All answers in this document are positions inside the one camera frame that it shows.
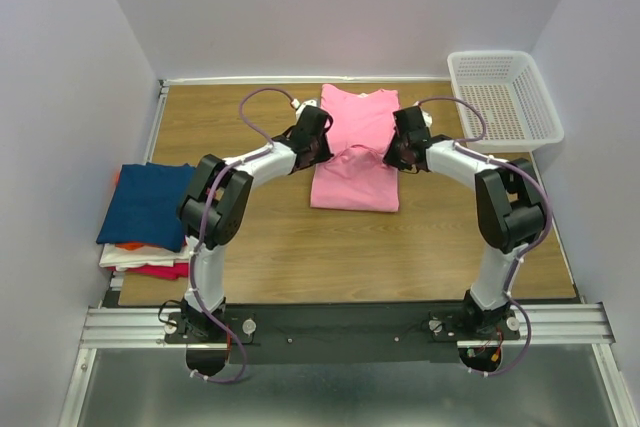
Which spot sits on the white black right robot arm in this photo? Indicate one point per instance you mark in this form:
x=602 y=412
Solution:
x=512 y=209

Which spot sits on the folded navy blue t shirt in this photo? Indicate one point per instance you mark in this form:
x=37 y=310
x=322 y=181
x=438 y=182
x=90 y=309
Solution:
x=143 y=206

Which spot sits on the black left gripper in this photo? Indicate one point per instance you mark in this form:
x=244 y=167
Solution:
x=324 y=154

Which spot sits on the aluminium frame rail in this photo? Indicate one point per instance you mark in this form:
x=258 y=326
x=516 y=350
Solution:
x=369 y=364

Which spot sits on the pink t shirt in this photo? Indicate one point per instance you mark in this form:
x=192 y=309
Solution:
x=356 y=177

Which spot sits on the white plastic basket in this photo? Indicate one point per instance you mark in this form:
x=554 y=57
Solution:
x=507 y=89

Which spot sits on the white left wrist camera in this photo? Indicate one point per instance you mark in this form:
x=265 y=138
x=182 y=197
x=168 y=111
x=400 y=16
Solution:
x=299 y=106

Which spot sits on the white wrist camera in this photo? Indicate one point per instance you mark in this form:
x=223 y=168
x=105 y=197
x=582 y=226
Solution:
x=299 y=106
x=426 y=114

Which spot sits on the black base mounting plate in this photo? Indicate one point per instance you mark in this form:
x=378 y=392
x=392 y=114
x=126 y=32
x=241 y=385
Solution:
x=339 y=333

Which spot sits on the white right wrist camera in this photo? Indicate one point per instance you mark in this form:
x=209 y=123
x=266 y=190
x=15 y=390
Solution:
x=426 y=114

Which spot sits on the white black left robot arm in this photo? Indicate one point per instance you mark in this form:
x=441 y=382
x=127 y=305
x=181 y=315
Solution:
x=213 y=207

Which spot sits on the folded white t shirt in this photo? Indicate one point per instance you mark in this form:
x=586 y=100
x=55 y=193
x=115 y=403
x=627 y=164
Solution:
x=123 y=259

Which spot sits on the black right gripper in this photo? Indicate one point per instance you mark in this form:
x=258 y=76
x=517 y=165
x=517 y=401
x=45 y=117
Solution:
x=390 y=159

